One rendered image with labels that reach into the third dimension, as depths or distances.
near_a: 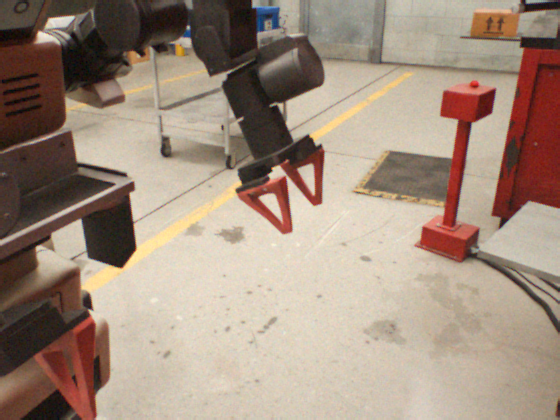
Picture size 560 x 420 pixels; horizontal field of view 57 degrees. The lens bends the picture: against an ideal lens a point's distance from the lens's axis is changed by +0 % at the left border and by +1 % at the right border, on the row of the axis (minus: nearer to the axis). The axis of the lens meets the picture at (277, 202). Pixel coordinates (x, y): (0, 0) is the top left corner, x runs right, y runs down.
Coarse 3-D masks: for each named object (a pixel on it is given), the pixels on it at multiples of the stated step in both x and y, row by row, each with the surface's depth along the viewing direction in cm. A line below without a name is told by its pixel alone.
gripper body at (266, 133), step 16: (256, 112) 64; (272, 112) 65; (240, 128) 67; (256, 128) 65; (272, 128) 65; (256, 144) 66; (272, 144) 65; (288, 144) 66; (256, 160) 66; (272, 160) 63; (240, 176) 66
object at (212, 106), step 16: (272, 32) 374; (208, 96) 419; (224, 96) 336; (160, 112) 366; (176, 112) 360; (192, 112) 374; (208, 112) 374; (224, 112) 341; (160, 128) 372; (224, 128) 346; (224, 144) 351
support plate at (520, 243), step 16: (528, 208) 70; (544, 208) 70; (512, 224) 66; (528, 224) 66; (544, 224) 66; (496, 240) 62; (512, 240) 62; (528, 240) 62; (544, 240) 62; (480, 256) 60; (496, 256) 59; (512, 256) 59; (528, 256) 59; (544, 256) 59; (528, 272) 57; (544, 272) 56
